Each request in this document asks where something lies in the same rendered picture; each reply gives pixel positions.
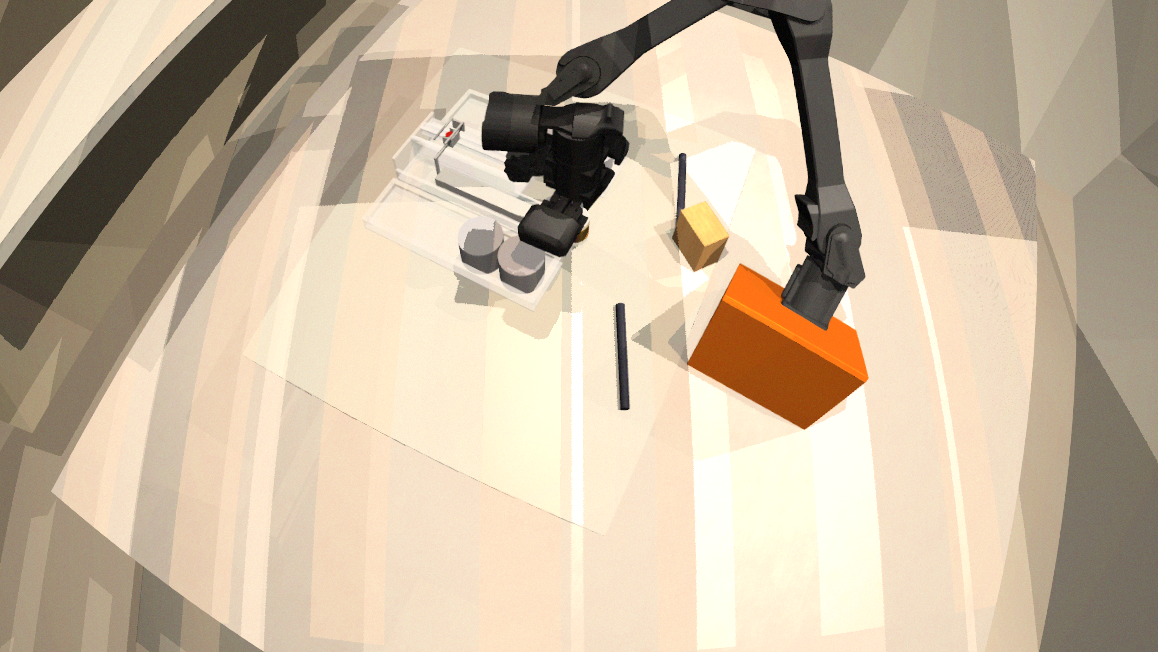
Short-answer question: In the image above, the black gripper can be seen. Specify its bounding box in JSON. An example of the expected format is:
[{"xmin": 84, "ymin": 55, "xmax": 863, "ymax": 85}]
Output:
[{"xmin": 518, "ymin": 135, "xmax": 630, "ymax": 257}]

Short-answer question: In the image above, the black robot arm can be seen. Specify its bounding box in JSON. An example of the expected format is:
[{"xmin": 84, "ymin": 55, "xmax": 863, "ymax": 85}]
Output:
[{"xmin": 481, "ymin": 0, "xmax": 866, "ymax": 331}]

